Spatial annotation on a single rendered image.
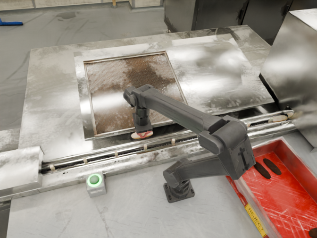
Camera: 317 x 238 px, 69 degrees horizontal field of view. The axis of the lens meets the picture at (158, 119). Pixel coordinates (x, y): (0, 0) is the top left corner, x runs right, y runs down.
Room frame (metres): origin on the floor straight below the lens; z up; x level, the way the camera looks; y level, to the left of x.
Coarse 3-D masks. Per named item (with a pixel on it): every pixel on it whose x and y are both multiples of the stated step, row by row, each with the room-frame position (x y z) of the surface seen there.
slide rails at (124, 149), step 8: (256, 120) 0.84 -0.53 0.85; (264, 120) 0.85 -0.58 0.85; (248, 128) 0.78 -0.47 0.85; (176, 136) 0.70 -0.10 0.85; (184, 136) 0.71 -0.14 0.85; (192, 136) 0.71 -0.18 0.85; (144, 144) 0.64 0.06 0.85; (152, 144) 0.65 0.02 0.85; (168, 144) 0.65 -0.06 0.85; (176, 144) 0.65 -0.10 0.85; (104, 152) 0.59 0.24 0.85; (112, 152) 0.59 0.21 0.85; (120, 152) 0.59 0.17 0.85; (136, 152) 0.60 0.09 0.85; (144, 152) 0.60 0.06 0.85; (64, 160) 0.53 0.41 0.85; (72, 160) 0.53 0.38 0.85; (80, 160) 0.54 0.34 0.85; (104, 160) 0.54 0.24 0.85; (64, 168) 0.49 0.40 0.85; (72, 168) 0.49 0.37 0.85
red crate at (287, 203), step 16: (256, 160) 0.61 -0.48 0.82; (272, 160) 0.61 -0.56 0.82; (256, 176) 0.52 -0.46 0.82; (272, 176) 0.53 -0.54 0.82; (288, 176) 0.53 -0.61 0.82; (256, 192) 0.44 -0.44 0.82; (272, 192) 0.45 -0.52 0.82; (288, 192) 0.45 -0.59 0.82; (304, 192) 0.46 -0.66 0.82; (272, 208) 0.38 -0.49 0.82; (288, 208) 0.38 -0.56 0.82; (304, 208) 0.38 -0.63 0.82; (288, 224) 0.32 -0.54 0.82; (304, 224) 0.32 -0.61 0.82
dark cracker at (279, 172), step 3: (264, 159) 0.61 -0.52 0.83; (267, 159) 0.61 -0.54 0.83; (264, 162) 0.60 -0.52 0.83; (267, 162) 0.59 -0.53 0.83; (270, 162) 0.59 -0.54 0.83; (267, 165) 0.58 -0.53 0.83; (270, 165) 0.58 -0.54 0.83; (273, 165) 0.58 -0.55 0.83; (270, 168) 0.56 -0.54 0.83; (273, 168) 0.56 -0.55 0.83; (276, 168) 0.56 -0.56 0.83; (273, 171) 0.55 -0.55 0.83; (276, 171) 0.55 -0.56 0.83; (279, 171) 0.55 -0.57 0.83; (279, 174) 0.54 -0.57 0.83
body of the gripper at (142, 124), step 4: (136, 116) 0.61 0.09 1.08; (148, 116) 0.62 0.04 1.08; (136, 120) 0.61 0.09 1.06; (140, 120) 0.60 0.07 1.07; (144, 120) 0.61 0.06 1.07; (148, 120) 0.62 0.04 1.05; (136, 124) 0.61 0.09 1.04; (140, 124) 0.60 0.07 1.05; (144, 124) 0.61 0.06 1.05; (148, 124) 0.62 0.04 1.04; (136, 128) 0.59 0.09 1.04; (140, 128) 0.59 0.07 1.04; (144, 128) 0.59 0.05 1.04; (148, 128) 0.59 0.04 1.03; (140, 132) 0.58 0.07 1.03
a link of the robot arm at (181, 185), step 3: (177, 162) 0.47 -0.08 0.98; (180, 162) 0.47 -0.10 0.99; (171, 165) 0.47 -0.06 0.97; (174, 165) 0.46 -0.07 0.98; (177, 165) 0.46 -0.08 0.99; (168, 168) 0.45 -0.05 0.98; (171, 168) 0.45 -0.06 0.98; (174, 168) 0.44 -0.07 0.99; (174, 171) 0.43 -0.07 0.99; (186, 180) 0.42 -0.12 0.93; (189, 180) 0.43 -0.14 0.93; (180, 183) 0.40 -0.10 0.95; (183, 183) 0.41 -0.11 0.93; (186, 183) 0.42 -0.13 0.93; (177, 186) 0.40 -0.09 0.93; (180, 186) 0.40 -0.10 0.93; (183, 186) 0.40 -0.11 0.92; (180, 189) 0.40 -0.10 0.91
